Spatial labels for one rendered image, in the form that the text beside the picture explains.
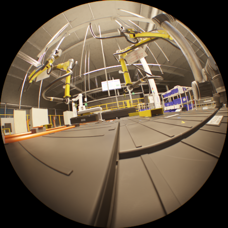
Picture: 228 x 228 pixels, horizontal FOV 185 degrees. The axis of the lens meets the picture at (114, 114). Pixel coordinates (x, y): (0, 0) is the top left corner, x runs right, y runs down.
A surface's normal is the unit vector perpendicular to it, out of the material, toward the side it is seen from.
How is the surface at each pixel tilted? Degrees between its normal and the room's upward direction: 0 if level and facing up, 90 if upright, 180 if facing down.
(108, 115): 90
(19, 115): 90
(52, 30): 175
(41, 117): 90
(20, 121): 90
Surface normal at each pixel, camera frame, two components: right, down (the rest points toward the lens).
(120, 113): -0.09, -0.02
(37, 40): 0.24, 0.97
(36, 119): 0.98, -0.16
